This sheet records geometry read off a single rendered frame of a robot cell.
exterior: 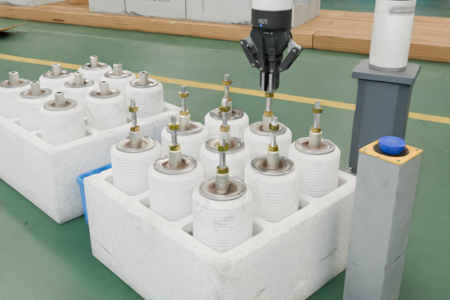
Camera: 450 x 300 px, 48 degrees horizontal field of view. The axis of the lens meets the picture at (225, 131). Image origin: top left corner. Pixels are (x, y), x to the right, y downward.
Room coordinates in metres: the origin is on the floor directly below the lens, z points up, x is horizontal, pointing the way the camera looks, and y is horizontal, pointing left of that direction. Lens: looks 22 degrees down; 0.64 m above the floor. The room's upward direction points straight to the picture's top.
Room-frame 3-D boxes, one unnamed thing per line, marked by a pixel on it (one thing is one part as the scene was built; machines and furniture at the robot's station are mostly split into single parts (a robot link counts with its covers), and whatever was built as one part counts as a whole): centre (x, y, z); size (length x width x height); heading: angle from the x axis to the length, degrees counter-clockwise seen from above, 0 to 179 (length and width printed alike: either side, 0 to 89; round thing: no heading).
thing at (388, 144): (0.71, -0.25, 0.32); 0.04 x 0.04 x 0.02
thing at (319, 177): (0.86, -0.17, 0.16); 0.10 x 0.10 x 0.18
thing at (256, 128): (0.95, -0.09, 0.25); 0.08 x 0.08 x 0.01
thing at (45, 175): (1.26, 0.38, 0.09); 0.39 x 0.39 x 0.18; 45
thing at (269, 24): (0.95, -0.09, 0.45); 0.08 x 0.08 x 0.09
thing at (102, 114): (1.17, 0.29, 0.16); 0.10 x 0.10 x 0.18
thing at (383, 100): (1.24, -0.41, 0.15); 0.15 x 0.15 x 0.30; 65
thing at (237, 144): (0.86, 0.00, 0.25); 0.08 x 0.08 x 0.01
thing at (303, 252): (0.86, 0.00, 0.09); 0.39 x 0.39 x 0.18; 44
